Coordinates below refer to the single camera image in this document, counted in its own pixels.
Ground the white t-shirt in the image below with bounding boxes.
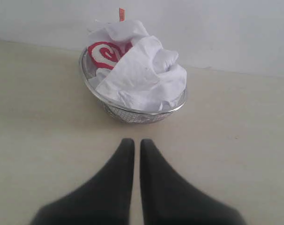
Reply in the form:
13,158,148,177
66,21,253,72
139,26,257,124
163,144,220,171
86,20,187,111

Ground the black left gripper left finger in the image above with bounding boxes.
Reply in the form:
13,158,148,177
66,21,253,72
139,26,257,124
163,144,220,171
31,138,135,225

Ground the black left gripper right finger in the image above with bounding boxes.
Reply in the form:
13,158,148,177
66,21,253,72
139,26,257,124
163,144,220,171
140,139,246,225

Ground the metal mesh basket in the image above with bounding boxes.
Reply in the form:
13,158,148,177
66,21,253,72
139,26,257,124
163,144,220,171
78,48,187,124

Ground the orange tag on wall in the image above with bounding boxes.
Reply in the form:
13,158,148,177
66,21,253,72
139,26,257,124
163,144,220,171
119,8,125,22

